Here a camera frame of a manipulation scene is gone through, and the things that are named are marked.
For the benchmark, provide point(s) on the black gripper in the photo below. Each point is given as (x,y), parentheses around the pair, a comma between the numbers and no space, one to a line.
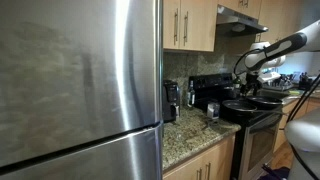
(252,83)

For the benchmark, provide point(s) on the black air fryer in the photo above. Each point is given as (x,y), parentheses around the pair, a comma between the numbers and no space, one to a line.
(170,101)

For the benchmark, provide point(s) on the cabinet door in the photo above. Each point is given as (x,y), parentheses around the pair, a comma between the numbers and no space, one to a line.
(198,25)
(171,12)

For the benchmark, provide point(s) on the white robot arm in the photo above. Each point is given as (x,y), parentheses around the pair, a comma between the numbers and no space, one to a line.
(302,134)

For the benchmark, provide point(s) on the lower wooden counter cabinet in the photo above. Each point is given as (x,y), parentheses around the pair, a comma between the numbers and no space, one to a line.
(212,164)

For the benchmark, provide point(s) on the dish rack with dishes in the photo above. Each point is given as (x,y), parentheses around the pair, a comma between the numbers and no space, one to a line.
(283,83)

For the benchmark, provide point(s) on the far black frying pan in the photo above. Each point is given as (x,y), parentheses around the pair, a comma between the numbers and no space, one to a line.
(264,102)

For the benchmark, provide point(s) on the black frying pan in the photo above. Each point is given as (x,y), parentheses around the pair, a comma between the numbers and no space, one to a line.
(236,107)
(264,102)

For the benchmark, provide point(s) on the near black frying pan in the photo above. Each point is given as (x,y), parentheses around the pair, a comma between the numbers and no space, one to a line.
(236,107)

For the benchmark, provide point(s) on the black knife block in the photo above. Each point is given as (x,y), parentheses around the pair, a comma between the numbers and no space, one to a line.
(304,82)

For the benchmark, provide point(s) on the black electric stove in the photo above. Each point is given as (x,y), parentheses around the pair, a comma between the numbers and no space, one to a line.
(254,142)

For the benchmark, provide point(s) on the clear glass bottle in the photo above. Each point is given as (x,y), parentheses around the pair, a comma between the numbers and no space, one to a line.
(191,94)

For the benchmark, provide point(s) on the far upper wooden cabinets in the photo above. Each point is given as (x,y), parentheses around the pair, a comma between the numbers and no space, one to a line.
(282,17)

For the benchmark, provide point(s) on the stainless range hood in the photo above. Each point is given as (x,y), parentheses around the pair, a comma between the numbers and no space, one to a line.
(232,23)

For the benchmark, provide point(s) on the stainless steel refrigerator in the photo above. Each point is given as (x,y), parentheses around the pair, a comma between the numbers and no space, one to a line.
(80,90)

